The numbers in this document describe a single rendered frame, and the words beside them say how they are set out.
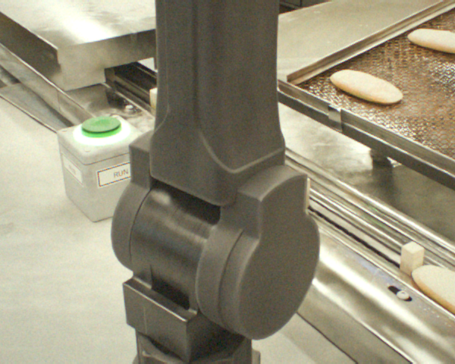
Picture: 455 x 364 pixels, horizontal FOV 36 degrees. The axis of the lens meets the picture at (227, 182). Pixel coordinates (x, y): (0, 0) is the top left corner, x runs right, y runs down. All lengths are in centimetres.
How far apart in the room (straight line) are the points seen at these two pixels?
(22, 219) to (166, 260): 35
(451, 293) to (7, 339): 34
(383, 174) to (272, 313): 40
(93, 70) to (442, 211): 47
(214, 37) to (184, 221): 11
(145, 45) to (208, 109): 60
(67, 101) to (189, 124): 56
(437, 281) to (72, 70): 54
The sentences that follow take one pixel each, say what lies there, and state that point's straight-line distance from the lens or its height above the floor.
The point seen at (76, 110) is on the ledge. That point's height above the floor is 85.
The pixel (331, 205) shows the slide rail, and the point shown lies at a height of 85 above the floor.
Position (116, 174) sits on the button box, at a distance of 69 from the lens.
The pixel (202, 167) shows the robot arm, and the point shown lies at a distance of 36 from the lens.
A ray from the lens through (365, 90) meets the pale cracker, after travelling 78.
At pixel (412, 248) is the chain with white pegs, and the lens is 58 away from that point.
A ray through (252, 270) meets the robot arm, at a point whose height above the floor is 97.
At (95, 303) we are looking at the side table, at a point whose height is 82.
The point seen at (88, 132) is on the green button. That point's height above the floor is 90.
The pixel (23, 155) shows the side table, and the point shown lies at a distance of 86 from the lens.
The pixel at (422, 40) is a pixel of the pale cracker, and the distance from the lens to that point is 88.
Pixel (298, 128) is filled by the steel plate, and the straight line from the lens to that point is 88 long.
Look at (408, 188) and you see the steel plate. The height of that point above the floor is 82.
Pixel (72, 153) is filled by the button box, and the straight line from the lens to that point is 70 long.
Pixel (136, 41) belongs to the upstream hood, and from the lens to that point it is 94.
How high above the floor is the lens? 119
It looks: 29 degrees down
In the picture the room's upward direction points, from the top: 1 degrees counter-clockwise
